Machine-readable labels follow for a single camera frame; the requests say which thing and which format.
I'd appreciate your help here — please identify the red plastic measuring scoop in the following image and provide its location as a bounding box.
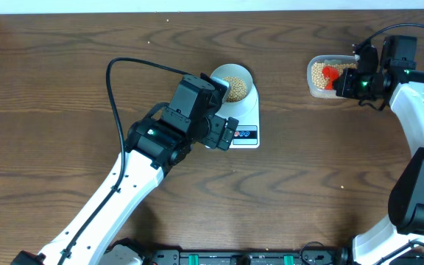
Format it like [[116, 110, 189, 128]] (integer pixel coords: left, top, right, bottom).
[[322, 66, 342, 90]]

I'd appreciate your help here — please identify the white plastic bowl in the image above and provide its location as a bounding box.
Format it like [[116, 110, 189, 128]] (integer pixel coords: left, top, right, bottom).
[[212, 63, 255, 118]]

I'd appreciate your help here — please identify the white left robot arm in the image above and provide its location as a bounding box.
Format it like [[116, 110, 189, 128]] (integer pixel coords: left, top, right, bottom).
[[12, 74, 239, 264]]

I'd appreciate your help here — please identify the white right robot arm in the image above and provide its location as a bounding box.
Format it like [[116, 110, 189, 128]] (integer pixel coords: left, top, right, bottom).
[[333, 35, 424, 264]]

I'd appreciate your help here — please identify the white digital kitchen scale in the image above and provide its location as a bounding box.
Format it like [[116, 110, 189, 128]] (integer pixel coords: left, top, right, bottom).
[[217, 82, 261, 149]]

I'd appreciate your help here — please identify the clear plastic soybean container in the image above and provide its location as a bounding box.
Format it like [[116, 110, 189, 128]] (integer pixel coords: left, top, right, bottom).
[[307, 55, 357, 99]]

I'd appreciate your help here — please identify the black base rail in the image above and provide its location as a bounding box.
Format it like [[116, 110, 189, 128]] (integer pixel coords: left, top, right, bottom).
[[101, 238, 424, 265]]

